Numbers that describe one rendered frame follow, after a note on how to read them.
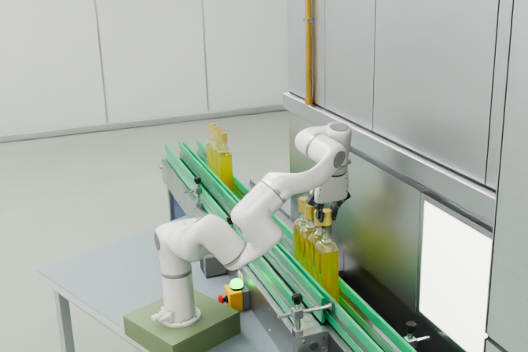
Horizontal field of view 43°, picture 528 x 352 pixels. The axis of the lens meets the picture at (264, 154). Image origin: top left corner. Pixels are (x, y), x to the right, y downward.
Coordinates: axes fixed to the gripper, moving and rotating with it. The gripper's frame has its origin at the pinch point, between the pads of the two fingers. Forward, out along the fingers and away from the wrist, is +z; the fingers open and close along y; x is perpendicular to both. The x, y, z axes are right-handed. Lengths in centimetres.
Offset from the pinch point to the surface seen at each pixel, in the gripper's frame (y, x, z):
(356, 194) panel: -12.3, -5.6, -0.7
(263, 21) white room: -194, -562, 160
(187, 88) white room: -98, -543, 228
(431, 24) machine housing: -15, 10, -60
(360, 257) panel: -12.3, 2.4, 17.2
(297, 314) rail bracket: 15.2, 19.0, 17.6
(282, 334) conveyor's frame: 15.1, 11.1, 33.1
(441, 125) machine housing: -15.3, 21.8, -38.8
